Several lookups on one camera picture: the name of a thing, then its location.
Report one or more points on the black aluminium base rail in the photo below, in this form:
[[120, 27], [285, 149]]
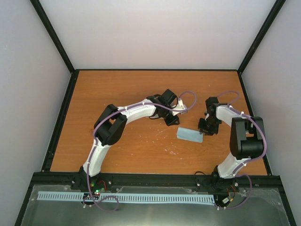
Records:
[[200, 183]]

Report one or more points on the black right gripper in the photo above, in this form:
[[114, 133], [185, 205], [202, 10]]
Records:
[[207, 133]]

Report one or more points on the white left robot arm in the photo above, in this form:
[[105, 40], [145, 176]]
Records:
[[109, 127]]

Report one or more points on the light blue cleaning cloth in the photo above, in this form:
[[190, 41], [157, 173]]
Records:
[[189, 135]]

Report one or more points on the black enclosure frame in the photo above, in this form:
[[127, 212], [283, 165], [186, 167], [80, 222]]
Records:
[[54, 35]]

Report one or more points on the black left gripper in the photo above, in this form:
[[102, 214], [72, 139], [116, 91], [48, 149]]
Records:
[[170, 122]]

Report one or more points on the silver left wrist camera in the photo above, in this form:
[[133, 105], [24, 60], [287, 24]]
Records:
[[181, 107]]

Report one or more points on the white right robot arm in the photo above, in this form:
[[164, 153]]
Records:
[[247, 139]]

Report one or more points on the light blue cable duct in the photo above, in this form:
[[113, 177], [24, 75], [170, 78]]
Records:
[[205, 199]]

